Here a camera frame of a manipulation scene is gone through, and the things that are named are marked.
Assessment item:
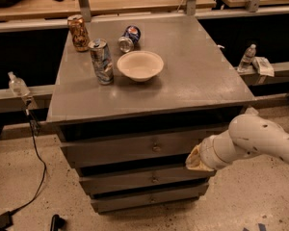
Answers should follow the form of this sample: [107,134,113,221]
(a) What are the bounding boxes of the grey top drawer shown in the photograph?
[61,124,226,168]

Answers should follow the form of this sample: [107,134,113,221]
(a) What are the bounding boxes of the grey drawer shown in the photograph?
[61,124,226,168]
[80,164,216,195]
[91,182,209,214]

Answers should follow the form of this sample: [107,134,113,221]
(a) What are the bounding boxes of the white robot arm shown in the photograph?
[185,115,289,171]

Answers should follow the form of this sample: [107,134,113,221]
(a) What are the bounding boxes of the grey drawer cabinet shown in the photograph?
[47,16,254,200]

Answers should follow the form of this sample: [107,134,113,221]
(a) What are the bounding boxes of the grey middle drawer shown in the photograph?
[80,164,216,195]

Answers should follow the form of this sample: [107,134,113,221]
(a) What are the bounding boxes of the grey bottom drawer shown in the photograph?
[91,182,209,214]

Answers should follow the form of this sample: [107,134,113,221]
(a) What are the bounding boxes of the white box on floor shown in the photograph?
[245,107,259,116]

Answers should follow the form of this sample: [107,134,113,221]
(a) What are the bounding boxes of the clear water bottle right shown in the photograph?
[237,44,256,72]

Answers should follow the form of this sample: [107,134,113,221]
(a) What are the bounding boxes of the white bowl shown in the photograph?
[117,51,164,82]

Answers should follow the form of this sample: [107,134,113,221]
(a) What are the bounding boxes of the white crumpled packet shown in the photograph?
[252,57,275,77]

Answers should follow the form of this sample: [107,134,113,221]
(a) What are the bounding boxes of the blue pepsi can lying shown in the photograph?
[118,25,141,53]

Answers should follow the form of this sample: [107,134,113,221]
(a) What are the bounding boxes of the silver blue tall can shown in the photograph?
[89,38,114,85]

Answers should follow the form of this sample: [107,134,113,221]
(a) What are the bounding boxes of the black object on floor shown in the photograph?
[50,215,66,231]

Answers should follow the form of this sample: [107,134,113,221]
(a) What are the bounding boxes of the orange soda can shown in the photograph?
[67,14,90,52]

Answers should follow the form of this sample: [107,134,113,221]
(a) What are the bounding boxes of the black power adapter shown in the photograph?
[0,211,13,231]

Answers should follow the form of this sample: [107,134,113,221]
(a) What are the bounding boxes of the black cable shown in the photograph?
[9,97,48,216]

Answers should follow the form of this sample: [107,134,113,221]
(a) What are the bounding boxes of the clear bottle on left rail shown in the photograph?
[8,71,30,97]

